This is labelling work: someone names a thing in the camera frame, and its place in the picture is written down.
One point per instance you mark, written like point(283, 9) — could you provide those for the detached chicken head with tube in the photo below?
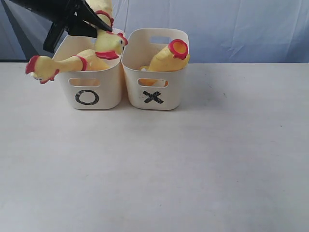
point(153, 82)

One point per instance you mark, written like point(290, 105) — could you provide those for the yellow rubber chicken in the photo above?
point(108, 45)
point(45, 69)

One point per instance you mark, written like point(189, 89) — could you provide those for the headless yellow rubber chicken body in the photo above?
point(173, 57)

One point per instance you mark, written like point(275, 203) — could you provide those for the yellow rubber chicken front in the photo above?
point(108, 45)

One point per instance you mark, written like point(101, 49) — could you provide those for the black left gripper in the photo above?
point(71, 17)

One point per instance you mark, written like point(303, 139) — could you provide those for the cream bin marked O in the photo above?
point(89, 89)

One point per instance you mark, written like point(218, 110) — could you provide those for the cream bin marked X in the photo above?
point(143, 44)

